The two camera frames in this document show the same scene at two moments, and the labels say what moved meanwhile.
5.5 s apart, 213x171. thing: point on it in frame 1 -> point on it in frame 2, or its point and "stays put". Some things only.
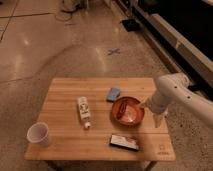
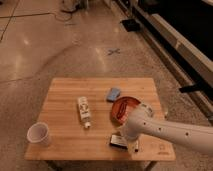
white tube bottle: [85, 112] stays put
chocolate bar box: [124, 141] stays put
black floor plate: [131, 25] stays put
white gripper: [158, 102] -> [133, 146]
